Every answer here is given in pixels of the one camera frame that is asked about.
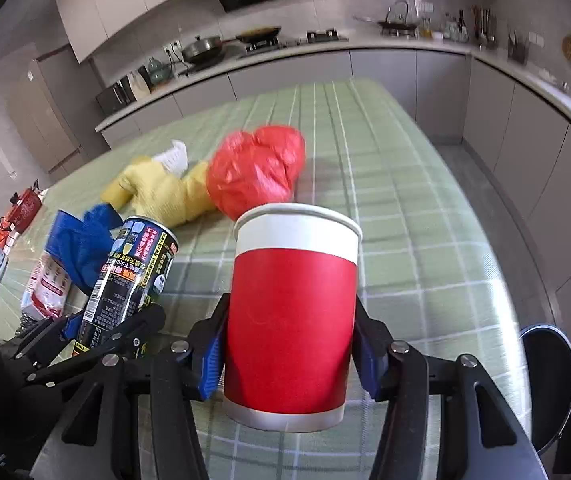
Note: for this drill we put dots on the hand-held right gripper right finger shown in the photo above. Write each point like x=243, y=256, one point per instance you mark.
x=365, y=360

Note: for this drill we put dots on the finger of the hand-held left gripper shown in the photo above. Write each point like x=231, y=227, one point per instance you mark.
x=138, y=332
x=69, y=326

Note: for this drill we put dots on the white and red packet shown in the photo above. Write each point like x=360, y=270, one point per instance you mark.
x=45, y=285

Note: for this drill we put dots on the blue cloth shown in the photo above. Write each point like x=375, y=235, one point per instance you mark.
x=80, y=245

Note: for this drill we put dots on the red paper cup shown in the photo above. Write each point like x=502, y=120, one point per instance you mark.
x=290, y=320

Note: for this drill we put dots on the black round stool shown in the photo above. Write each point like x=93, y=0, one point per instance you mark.
x=548, y=385

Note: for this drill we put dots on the red printed pouch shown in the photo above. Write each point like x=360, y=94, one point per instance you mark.
x=23, y=210

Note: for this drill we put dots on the white jug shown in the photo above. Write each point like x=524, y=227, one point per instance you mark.
x=140, y=85

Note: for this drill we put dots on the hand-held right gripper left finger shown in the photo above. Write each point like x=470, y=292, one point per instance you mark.
x=210, y=360

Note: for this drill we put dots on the group of condiment bottles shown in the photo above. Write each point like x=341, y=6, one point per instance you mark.
x=445, y=27

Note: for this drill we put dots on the brown refrigerator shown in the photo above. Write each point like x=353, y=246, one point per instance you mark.
x=45, y=110

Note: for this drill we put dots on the white wall socket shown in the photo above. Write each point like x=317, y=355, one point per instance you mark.
x=171, y=47
x=424, y=7
x=536, y=38

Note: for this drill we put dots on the grey upper wall cabinets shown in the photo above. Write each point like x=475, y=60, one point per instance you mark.
x=115, y=5

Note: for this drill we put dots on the yellow cloth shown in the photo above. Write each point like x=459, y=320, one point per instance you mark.
x=165, y=197

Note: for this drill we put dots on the utensil holder with utensils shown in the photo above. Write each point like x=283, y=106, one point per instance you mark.
x=484, y=30

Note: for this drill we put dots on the red plastic bag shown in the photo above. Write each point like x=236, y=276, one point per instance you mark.
x=255, y=170

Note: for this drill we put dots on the black frying pan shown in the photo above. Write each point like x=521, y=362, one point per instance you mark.
x=258, y=35

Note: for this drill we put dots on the crumpled white tissue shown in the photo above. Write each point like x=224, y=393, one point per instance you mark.
x=173, y=157

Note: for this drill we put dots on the grey wok with lid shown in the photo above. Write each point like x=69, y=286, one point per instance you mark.
x=203, y=50

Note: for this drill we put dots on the black microwave oven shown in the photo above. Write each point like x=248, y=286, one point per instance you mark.
x=113, y=97

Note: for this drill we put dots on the green glass teapot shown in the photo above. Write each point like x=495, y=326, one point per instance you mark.
x=158, y=72

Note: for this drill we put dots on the black printed drink can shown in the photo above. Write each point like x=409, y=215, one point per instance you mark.
x=125, y=280

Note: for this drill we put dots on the green checked tablecloth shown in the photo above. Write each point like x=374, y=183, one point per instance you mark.
x=365, y=185

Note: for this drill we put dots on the gas stove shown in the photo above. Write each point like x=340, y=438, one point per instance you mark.
x=290, y=44

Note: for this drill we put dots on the black chopstick basket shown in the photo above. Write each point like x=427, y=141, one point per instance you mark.
x=518, y=51

